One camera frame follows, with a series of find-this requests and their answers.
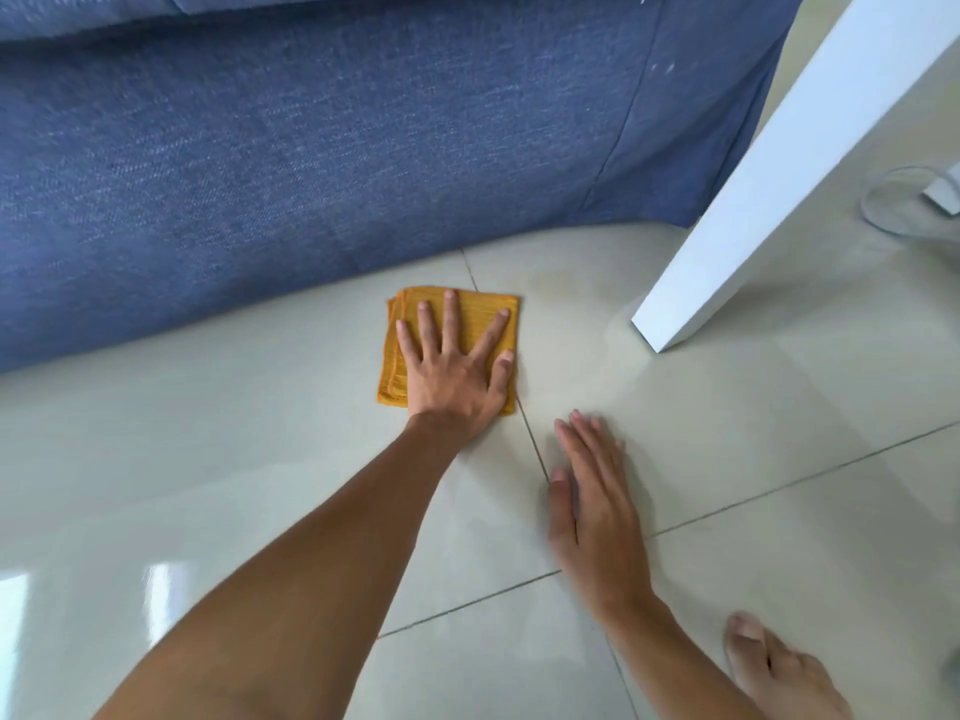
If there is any white table leg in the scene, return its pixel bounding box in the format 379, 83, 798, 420
630, 0, 960, 355

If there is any blue fabric sofa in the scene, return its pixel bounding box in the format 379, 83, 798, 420
0, 0, 813, 376

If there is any person's left hand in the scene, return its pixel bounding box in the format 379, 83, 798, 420
394, 289, 517, 442

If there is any person's right forearm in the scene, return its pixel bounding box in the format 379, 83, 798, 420
592, 590, 768, 720

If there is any small white furniture foot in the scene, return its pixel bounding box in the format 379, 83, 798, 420
921, 160, 960, 217

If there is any orange cleaning cloth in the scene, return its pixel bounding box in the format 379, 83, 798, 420
375, 286, 524, 418

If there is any person's right foot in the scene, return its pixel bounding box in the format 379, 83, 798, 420
723, 610, 856, 720

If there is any person's left forearm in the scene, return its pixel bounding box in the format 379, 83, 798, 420
93, 412, 498, 720

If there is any grey looped cable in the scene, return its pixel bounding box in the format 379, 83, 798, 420
859, 165, 960, 245

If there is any blue sofa seat cushion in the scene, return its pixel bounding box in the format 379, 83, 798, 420
0, 0, 421, 47

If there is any person's right hand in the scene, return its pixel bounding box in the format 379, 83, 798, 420
546, 409, 655, 622

